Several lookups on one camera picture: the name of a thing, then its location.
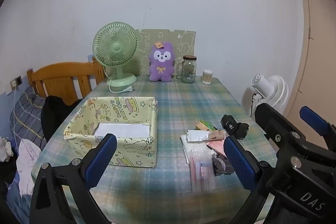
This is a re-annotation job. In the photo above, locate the white garment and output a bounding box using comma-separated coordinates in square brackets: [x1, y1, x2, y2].
[16, 139, 42, 197]

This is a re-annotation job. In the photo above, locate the small tan packet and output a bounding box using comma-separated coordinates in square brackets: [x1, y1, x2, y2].
[209, 130, 226, 139]

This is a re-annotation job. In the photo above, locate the beige door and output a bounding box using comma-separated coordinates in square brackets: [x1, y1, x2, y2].
[285, 0, 336, 130]

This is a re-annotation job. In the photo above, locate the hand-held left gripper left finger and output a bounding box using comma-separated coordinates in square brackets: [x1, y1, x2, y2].
[29, 133, 118, 224]

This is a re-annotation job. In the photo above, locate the plaid pillow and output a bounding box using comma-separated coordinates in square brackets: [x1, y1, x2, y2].
[10, 86, 48, 151]

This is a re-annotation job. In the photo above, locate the black rolled sock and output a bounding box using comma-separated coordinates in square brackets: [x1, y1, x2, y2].
[220, 114, 250, 140]

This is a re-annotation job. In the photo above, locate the glass jar mug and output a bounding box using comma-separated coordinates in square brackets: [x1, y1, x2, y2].
[175, 55, 197, 83]

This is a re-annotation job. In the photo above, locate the crumpled white cloth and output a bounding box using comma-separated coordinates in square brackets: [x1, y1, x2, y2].
[0, 136, 13, 161]

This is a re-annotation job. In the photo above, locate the white fan power cord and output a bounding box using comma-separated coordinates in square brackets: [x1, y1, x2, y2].
[108, 78, 135, 94]

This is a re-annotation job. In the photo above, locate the black garment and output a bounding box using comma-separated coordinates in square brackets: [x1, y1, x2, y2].
[41, 95, 83, 140]

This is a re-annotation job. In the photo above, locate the purple plush toy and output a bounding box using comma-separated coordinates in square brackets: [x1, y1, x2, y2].
[148, 42, 176, 82]

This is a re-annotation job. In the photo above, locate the yellow fabric storage box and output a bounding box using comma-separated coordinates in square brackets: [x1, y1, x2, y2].
[64, 97, 158, 168]

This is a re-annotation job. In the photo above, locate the grey drawstring pouch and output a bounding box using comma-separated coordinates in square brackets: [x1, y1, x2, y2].
[211, 153, 235, 176]

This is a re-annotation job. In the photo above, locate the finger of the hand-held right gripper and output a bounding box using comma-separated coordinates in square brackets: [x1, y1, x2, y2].
[300, 106, 336, 151]
[254, 103, 336, 174]

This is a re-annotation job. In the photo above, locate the cotton swab container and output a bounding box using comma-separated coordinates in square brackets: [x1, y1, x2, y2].
[202, 69, 214, 84]

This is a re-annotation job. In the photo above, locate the green desk fan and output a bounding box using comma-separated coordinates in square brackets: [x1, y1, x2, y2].
[92, 24, 138, 87]

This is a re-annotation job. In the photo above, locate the white packet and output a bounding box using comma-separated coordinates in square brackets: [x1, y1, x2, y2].
[187, 130, 210, 142]

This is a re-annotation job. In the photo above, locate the thin white cable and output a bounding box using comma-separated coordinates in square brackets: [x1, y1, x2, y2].
[11, 85, 21, 151]

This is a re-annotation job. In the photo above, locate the patterned olive board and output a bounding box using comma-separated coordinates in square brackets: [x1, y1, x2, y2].
[135, 29, 197, 76]

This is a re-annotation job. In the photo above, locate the white flat pad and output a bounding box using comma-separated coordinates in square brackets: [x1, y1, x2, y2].
[94, 123, 150, 138]

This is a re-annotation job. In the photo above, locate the blue bed sheet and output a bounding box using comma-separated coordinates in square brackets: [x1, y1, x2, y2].
[5, 170, 34, 224]

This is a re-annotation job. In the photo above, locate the clear zip bag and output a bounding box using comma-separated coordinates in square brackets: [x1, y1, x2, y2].
[189, 149, 217, 193]

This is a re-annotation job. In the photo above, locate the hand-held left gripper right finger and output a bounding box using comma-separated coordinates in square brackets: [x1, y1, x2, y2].
[223, 136, 276, 224]

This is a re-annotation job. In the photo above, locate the wall socket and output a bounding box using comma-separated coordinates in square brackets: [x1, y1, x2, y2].
[10, 76, 23, 88]

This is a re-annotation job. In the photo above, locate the pink packet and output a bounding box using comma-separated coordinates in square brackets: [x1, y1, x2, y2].
[206, 140, 227, 156]

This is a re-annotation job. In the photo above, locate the white standing fan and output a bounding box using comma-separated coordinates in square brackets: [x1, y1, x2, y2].
[241, 74, 289, 115]

